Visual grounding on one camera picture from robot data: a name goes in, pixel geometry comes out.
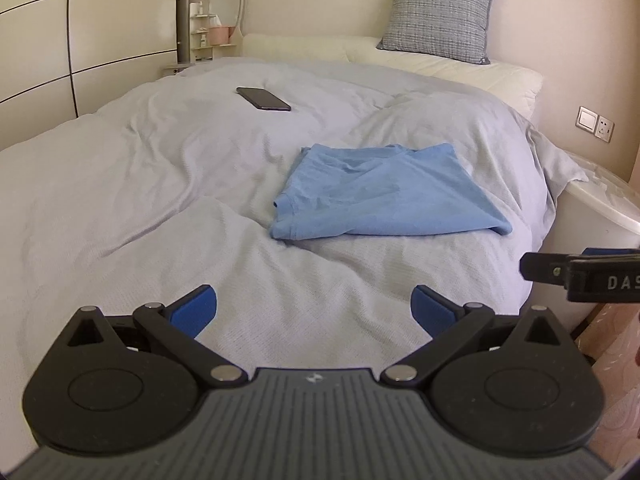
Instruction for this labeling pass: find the white wall socket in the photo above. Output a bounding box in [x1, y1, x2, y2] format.
[595, 115, 617, 144]

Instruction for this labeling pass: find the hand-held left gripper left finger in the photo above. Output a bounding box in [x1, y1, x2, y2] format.
[66, 284, 247, 389]

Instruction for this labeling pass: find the black smartphone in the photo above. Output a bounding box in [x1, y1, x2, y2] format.
[236, 86, 292, 112]

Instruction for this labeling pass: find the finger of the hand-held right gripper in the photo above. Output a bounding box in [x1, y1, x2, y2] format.
[519, 252, 571, 287]
[581, 247, 640, 260]

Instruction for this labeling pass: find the grey metal lamp pole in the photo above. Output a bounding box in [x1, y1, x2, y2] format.
[175, 0, 195, 67]

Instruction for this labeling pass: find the cream long pillow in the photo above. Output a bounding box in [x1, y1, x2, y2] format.
[242, 33, 545, 122]

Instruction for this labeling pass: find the white bedside cabinet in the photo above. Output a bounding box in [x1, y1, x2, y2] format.
[541, 152, 640, 262]

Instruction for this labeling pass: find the grey bed blanket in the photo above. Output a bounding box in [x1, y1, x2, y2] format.
[0, 55, 591, 461]

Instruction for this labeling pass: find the small white tiered shelf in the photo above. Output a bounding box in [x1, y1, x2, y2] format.
[189, 1, 222, 64]

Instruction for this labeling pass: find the blue t-shirt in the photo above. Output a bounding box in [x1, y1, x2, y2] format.
[269, 143, 515, 241]

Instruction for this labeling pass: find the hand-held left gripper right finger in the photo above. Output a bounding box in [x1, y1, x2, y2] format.
[381, 284, 571, 388]

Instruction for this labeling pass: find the grey woven pillow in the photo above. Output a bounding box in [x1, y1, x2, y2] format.
[376, 0, 499, 67]

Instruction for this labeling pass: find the white wall switch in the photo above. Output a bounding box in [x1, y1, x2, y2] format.
[575, 106, 600, 134]

